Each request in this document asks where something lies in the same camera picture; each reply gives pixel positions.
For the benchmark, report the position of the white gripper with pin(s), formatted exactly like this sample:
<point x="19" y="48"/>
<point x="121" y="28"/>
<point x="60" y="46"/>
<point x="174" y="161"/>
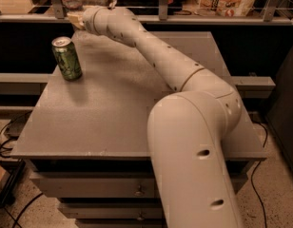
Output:
<point x="87" y="21"/>

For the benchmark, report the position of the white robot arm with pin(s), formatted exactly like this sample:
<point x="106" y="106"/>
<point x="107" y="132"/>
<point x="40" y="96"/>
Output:
<point x="185" y="129"/>

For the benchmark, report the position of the metal railing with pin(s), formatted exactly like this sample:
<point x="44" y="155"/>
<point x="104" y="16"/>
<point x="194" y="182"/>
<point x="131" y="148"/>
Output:
<point x="264" y="12"/>

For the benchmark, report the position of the green soda can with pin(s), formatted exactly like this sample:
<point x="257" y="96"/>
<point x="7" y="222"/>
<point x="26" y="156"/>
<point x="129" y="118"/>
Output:
<point x="66" y="57"/>

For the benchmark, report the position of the top grey drawer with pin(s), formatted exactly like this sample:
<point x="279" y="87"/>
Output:
<point x="99" y="185"/>

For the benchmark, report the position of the grey drawer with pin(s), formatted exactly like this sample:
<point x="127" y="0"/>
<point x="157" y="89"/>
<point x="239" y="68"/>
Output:
<point x="99" y="185"/>
<point x="124" y="210"/>

